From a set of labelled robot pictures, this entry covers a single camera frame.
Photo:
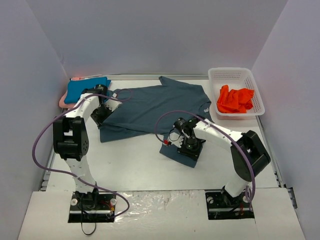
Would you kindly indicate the folded pink t shirt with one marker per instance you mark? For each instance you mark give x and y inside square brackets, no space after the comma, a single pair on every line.
[65,104]

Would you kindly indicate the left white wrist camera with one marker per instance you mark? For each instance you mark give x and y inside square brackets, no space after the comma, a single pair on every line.
[111,104]

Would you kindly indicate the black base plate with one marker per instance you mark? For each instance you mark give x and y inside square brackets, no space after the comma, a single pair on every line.
[92,208]
[219,209]

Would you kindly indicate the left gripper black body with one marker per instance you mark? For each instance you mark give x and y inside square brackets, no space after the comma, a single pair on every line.
[99,117]

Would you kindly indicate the aluminium rail back edge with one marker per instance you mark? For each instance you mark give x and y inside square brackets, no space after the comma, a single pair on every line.
[155,76]

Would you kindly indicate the orange crumpled t shirt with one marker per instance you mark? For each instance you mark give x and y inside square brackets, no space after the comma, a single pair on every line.
[235,101]

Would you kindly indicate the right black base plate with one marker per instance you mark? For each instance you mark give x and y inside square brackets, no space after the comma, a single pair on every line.
[219,209]

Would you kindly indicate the dark blue-grey t shirt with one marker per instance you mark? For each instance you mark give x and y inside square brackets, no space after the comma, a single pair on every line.
[154,109]

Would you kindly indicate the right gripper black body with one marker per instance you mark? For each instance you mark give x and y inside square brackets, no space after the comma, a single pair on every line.
[188,153]

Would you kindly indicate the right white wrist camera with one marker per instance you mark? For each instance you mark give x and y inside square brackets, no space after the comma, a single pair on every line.
[174,138]

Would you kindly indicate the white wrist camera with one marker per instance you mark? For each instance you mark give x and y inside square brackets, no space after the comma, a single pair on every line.
[174,138]
[111,104]

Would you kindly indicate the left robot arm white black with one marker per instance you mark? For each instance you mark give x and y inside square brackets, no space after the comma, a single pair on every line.
[71,141]

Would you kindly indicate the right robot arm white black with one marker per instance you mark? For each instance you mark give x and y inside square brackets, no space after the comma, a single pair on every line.
[249,155]

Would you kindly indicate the white plastic basket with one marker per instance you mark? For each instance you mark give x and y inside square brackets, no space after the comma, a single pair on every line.
[235,78]

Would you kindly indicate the folded teal t shirt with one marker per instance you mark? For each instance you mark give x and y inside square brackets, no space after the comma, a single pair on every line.
[89,83]

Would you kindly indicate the aluminium rail edge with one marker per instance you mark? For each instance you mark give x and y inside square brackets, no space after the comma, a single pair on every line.
[280,181]
[155,76]

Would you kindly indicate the aluminium rail right edge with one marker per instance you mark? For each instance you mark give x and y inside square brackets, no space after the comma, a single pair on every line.
[280,181]

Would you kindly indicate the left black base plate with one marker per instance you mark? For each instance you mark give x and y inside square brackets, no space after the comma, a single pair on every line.
[92,208]

